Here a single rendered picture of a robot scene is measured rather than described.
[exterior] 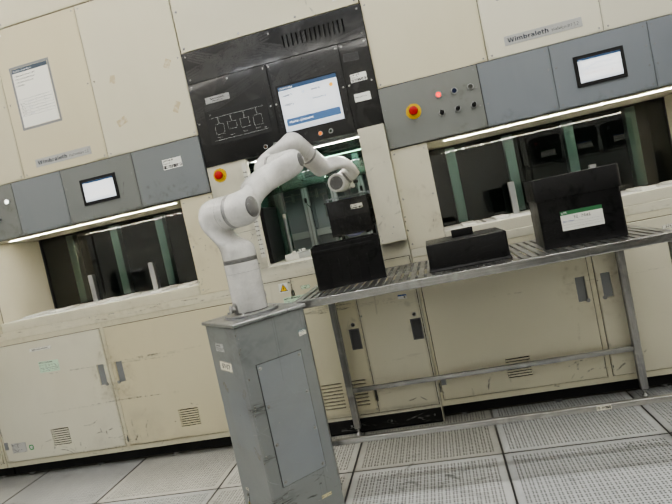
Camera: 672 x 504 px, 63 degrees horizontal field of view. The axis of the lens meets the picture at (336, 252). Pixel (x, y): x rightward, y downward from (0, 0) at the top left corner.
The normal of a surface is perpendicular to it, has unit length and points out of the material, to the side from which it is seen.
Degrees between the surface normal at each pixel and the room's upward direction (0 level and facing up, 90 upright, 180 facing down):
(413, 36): 90
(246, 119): 90
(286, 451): 90
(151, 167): 90
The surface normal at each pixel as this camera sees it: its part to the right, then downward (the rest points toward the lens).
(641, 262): -0.17, 0.09
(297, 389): 0.56, -0.07
